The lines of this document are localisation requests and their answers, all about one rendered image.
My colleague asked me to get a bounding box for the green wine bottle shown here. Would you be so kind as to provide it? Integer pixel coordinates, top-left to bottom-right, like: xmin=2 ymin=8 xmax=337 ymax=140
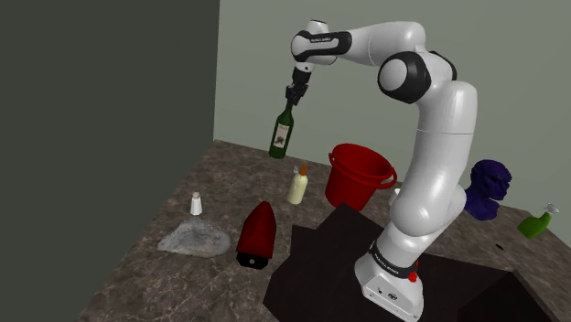
xmin=267 ymin=98 xmax=296 ymax=160

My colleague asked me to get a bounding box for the cream bottle with orange cap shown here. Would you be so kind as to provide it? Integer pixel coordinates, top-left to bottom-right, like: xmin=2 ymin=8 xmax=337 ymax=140
xmin=286 ymin=163 xmax=309 ymax=206

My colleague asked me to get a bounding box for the red bucket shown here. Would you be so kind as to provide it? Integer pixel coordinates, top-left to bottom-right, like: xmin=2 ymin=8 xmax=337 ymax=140
xmin=324 ymin=143 xmax=399 ymax=212

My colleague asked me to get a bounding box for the red pointed object black base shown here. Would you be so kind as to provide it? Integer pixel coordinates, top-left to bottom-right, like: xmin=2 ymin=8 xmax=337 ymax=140
xmin=235 ymin=200 xmax=277 ymax=270

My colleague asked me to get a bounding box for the white salt shaker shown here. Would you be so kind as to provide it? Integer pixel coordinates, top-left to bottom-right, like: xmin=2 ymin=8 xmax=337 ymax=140
xmin=189 ymin=191 xmax=204 ymax=217

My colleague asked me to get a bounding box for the grey crumpled cloth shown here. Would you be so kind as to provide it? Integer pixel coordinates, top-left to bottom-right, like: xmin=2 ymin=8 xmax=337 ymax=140
xmin=156 ymin=219 xmax=232 ymax=259

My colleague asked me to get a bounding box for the dark robot stand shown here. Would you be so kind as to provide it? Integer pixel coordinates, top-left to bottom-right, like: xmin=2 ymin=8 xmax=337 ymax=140
xmin=262 ymin=201 xmax=556 ymax=322

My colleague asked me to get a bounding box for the dark blue bust figure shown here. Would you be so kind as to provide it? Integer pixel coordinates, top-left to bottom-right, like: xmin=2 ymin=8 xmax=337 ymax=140
xmin=463 ymin=159 xmax=513 ymax=221

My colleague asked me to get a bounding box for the green spray bottle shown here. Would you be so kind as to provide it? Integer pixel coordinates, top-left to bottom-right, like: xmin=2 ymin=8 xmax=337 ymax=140
xmin=517 ymin=203 xmax=561 ymax=240

